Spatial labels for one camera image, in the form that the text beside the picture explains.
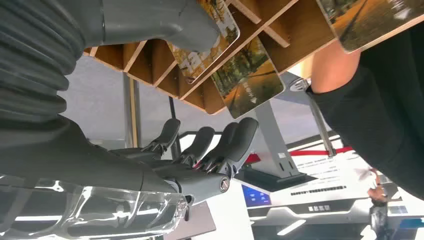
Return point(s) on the wooden slotted card rack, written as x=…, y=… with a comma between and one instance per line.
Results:
x=159, y=63

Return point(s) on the chrome stanchion post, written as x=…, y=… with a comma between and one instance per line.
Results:
x=319, y=122

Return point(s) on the grey kiosk stand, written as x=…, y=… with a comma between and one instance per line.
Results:
x=271, y=142

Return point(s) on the brown board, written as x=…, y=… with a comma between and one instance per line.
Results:
x=198, y=222

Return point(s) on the autumn trees photo card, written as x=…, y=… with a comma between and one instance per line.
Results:
x=248, y=79
x=228, y=31
x=371, y=23

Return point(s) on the white display console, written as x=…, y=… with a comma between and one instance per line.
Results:
x=331, y=188

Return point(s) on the grey pillar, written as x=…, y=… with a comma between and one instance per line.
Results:
x=128, y=109

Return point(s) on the ribbed grey right arm sleeve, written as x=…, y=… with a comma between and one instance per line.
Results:
x=33, y=53

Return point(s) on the red barrier belt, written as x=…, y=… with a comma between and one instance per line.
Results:
x=314, y=153

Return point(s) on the thin black pole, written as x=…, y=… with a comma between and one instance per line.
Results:
x=172, y=109

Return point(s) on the blue display screen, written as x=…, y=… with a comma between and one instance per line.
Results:
x=255, y=197

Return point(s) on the clear plastic hand cover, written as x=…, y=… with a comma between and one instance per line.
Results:
x=99, y=215

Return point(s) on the person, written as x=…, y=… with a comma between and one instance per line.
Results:
x=391, y=116
x=377, y=195

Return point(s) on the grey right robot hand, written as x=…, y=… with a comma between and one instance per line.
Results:
x=99, y=165

